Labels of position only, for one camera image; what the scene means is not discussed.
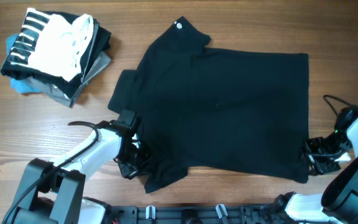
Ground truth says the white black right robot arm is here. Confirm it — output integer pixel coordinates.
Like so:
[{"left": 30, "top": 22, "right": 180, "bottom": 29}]
[{"left": 268, "top": 105, "right": 358, "bottom": 223}]

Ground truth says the black folded garment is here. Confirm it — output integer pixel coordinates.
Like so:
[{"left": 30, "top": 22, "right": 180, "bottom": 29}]
[{"left": 1, "top": 8, "right": 111, "bottom": 98}]

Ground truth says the blue folded garment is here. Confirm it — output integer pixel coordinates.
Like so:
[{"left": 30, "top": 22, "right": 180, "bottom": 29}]
[{"left": 6, "top": 34, "right": 40, "bottom": 94}]

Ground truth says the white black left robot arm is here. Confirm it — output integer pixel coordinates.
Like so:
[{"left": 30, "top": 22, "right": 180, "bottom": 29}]
[{"left": 2, "top": 118, "right": 150, "bottom": 223}]

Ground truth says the black t-shirt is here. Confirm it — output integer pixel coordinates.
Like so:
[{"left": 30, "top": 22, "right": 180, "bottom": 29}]
[{"left": 108, "top": 17, "right": 309, "bottom": 193}]

